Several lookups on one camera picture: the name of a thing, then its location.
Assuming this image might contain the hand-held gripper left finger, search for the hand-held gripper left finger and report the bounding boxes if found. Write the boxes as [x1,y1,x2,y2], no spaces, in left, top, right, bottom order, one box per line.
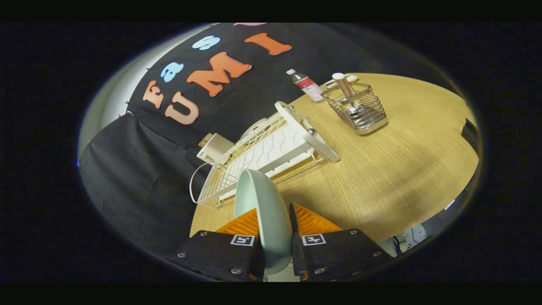
[166,208,265,282]

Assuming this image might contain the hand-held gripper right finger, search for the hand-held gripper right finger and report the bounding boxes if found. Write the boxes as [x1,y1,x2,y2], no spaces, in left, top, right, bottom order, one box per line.
[289,203,394,282]

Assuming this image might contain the light green plate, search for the light green plate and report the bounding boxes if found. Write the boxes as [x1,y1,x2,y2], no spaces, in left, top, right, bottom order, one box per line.
[234,169,293,276]

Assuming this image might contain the white wire dish rack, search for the white wire dish rack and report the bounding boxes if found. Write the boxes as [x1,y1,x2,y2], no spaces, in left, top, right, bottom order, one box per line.
[189,101,341,210]

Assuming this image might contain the metal wire basket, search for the metal wire basket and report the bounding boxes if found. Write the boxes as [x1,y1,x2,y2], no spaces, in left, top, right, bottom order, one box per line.
[321,82,389,136]

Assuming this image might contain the white handled spoon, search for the white handled spoon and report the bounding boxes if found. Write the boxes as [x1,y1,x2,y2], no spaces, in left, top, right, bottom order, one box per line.
[332,72,365,117]

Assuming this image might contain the cream toaster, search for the cream toaster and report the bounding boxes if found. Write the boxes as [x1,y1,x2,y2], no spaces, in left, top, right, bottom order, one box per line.
[196,133,235,166]

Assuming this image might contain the black backdrop cloth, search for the black backdrop cloth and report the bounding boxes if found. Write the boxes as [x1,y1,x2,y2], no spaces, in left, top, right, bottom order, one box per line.
[78,22,424,255]

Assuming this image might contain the clear bottle red label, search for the clear bottle red label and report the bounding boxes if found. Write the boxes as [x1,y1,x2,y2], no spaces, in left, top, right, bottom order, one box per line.
[286,69,325,103]

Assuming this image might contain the white divided food tray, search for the white divided food tray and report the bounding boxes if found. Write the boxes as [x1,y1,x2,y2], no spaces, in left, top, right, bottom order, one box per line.
[324,74,359,89]

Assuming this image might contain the black table clamp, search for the black table clamp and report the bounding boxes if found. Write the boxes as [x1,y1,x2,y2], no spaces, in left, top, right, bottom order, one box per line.
[462,119,481,147]

